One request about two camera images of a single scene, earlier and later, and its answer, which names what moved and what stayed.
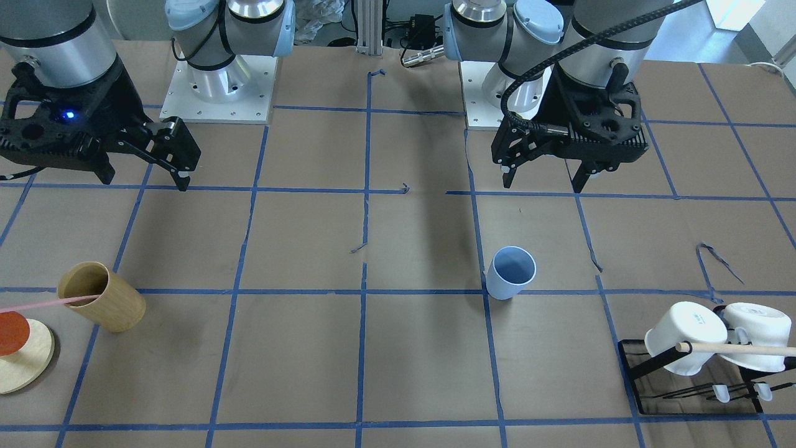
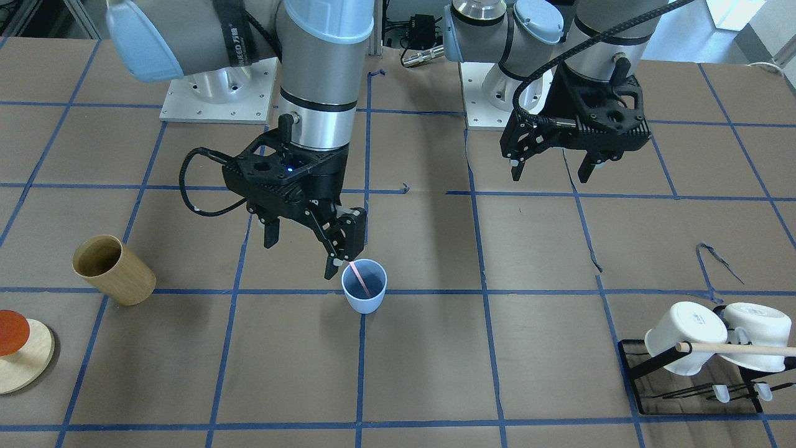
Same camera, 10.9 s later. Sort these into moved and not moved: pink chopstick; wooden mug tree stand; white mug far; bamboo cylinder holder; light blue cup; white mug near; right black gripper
Moved: right black gripper; pink chopstick; bamboo cylinder holder; light blue cup
Not moved: white mug near; wooden mug tree stand; white mug far
